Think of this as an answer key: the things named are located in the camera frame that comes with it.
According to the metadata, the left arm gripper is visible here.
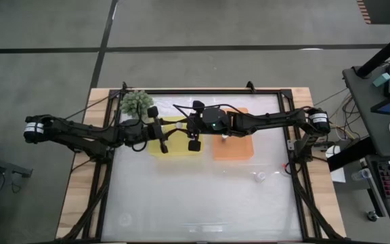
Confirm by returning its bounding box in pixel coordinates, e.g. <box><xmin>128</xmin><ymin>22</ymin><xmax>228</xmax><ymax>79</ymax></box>
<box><xmin>143</xmin><ymin>106</ymin><xmax>184</xmax><ymax>154</ymax></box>

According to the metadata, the dark floor mat striped edge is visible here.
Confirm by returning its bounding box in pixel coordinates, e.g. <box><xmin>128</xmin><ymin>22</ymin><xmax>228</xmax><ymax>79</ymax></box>
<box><xmin>356</xmin><ymin>0</ymin><xmax>390</xmax><ymax>25</ymax></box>

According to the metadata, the light wooden table board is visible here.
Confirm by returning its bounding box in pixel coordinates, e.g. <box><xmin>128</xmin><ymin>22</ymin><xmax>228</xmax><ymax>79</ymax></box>
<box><xmin>56</xmin><ymin>87</ymin><xmax>347</xmax><ymax>240</ymax></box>

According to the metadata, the white paper sheet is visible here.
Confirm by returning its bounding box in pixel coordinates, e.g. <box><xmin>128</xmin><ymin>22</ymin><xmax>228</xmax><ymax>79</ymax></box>
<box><xmin>330</xmin><ymin>165</ymin><xmax>347</xmax><ymax>184</ymax></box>

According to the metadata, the orange plastic bin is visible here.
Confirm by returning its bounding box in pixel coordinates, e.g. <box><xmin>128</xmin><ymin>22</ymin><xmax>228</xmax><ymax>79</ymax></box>
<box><xmin>212</xmin><ymin>107</ymin><xmax>255</xmax><ymax>161</ymax></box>

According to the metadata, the black side desk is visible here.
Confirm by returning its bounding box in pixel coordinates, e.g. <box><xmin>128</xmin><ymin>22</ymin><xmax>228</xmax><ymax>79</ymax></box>
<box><xmin>342</xmin><ymin>62</ymin><xmax>390</xmax><ymax>243</ymax></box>

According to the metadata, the black slanted pole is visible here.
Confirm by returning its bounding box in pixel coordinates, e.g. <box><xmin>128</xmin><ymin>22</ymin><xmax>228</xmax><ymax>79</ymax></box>
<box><xmin>355</xmin><ymin>25</ymin><xmax>390</xmax><ymax>79</ymax></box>

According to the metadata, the green succulent plant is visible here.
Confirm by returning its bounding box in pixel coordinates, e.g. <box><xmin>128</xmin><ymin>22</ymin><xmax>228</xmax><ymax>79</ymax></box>
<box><xmin>119</xmin><ymin>89</ymin><xmax>155</xmax><ymax>119</ymax></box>

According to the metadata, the clear plastic water bottle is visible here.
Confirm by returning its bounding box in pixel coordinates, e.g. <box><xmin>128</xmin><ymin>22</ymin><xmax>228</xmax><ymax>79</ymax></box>
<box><xmin>350</xmin><ymin>168</ymin><xmax>374</xmax><ymax>182</ymax></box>

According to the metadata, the small teal box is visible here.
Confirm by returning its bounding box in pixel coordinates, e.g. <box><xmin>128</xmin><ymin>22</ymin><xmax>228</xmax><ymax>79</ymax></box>
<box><xmin>372</xmin><ymin>73</ymin><xmax>390</xmax><ymax>88</ymax></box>

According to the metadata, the yellow plastic bin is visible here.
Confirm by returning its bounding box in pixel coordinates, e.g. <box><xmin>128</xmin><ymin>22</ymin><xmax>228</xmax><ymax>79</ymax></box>
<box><xmin>147</xmin><ymin>116</ymin><xmax>205</xmax><ymax>158</ymax></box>

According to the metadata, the small white box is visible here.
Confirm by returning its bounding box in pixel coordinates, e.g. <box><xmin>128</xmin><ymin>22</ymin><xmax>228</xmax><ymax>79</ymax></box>
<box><xmin>326</xmin><ymin>144</ymin><xmax>342</xmax><ymax>159</ymax></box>

